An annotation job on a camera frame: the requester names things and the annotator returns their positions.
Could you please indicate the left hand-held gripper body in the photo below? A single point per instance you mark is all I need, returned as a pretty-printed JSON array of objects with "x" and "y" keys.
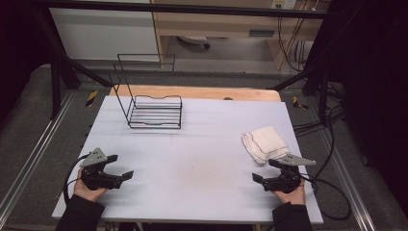
[{"x": 96, "y": 178}]

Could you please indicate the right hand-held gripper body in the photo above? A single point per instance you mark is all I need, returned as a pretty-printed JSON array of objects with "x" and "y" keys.
[{"x": 282, "y": 183}]

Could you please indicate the white cloth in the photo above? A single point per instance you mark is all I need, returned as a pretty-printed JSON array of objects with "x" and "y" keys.
[{"x": 264, "y": 142}]

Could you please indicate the person's right hand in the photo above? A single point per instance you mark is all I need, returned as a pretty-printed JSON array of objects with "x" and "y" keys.
[{"x": 293, "y": 196}]

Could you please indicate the person's left hand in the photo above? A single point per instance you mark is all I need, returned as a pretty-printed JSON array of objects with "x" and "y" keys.
[{"x": 85, "y": 192}]

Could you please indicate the yellow black tape strip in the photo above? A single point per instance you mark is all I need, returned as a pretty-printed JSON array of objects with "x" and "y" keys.
[
  {"x": 91, "y": 98},
  {"x": 300, "y": 103}
]

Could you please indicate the black metal stand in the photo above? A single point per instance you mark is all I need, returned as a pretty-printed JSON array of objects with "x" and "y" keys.
[
  {"x": 56, "y": 83},
  {"x": 324, "y": 93}
]

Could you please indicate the wooden table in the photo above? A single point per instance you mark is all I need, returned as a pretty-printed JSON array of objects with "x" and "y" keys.
[{"x": 198, "y": 92}]

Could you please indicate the white cabinet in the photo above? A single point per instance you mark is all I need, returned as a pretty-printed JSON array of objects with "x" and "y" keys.
[{"x": 102, "y": 35}]

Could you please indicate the dark curtain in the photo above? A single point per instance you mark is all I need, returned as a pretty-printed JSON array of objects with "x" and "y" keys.
[
  {"x": 378, "y": 80},
  {"x": 16, "y": 48}
]

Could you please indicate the white chair base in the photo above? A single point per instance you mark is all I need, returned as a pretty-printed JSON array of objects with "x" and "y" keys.
[{"x": 194, "y": 39}]

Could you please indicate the light wooden desk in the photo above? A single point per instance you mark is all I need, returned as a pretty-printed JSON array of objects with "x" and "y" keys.
[{"x": 218, "y": 27}]

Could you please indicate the white power strip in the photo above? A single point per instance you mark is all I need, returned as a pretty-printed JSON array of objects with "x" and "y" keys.
[{"x": 284, "y": 4}]

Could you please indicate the aluminium floor rail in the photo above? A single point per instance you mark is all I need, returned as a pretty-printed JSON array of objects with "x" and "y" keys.
[
  {"x": 349, "y": 179},
  {"x": 35, "y": 154}
]

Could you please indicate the black horizontal frame bar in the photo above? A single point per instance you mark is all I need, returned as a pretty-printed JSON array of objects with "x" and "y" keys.
[{"x": 192, "y": 8}]

